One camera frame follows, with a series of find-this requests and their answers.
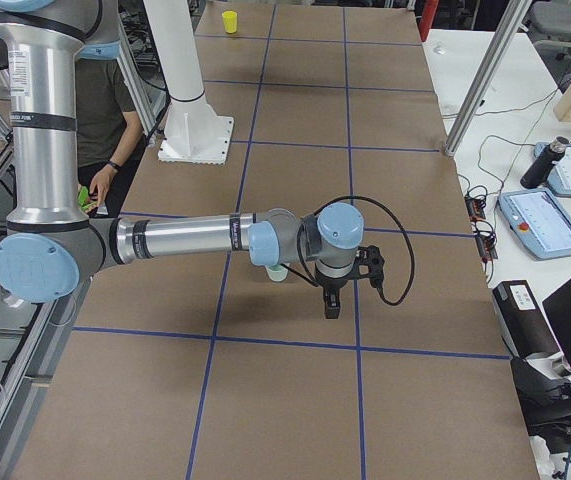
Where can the white camera mast pedestal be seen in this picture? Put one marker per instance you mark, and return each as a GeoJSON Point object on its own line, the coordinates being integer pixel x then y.
{"type": "Point", "coordinates": [193, 132]}

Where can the seated person in olive shirt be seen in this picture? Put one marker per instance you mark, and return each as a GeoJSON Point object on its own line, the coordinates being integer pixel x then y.
{"type": "Point", "coordinates": [110, 139]}

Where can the pale green plastic cup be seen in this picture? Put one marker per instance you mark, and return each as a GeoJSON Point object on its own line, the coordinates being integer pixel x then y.
{"type": "Point", "coordinates": [277, 273]}

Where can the near blue teach pendant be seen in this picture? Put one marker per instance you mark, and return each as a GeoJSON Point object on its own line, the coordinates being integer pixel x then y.
{"type": "Point", "coordinates": [538, 221]}

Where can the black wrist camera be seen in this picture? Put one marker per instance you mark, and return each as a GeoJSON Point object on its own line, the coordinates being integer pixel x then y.
{"type": "Point", "coordinates": [369, 264]}

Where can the black water bottle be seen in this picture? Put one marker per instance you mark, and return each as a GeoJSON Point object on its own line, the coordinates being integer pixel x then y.
{"type": "Point", "coordinates": [545, 161]}

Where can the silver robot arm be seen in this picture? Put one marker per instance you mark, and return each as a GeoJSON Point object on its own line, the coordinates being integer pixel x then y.
{"type": "Point", "coordinates": [52, 245]}

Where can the black electronics box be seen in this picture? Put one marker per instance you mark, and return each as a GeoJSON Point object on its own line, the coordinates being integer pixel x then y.
{"type": "Point", "coordinates": [523, 325]}

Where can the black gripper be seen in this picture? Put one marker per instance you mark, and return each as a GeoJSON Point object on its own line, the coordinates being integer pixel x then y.
{"type": "Point", "coordinates": [330, 287]}

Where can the aluminium frame post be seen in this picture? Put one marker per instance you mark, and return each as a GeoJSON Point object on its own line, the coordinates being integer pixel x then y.
{"type": "Point", "coordinates": [498, 46]}

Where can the yellow plastic cup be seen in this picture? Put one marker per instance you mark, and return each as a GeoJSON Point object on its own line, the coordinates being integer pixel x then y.
{"type": "Point", "coordinates": [230, 21]}

